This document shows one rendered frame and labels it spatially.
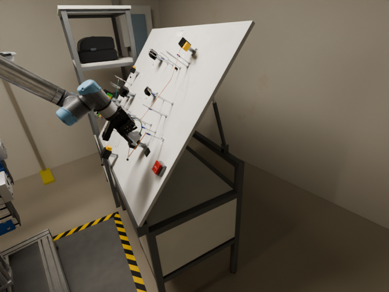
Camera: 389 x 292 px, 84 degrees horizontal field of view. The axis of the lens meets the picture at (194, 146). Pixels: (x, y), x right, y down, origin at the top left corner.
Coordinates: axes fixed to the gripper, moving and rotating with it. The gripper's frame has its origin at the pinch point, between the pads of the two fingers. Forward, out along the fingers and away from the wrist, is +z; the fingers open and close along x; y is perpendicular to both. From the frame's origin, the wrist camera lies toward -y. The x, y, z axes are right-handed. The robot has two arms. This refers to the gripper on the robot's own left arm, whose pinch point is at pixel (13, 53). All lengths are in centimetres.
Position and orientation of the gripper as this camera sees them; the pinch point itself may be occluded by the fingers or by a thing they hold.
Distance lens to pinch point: 204.1
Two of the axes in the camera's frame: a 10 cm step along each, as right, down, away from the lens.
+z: 4.0, -4.4, 8.0
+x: 9.1, 2.7, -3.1
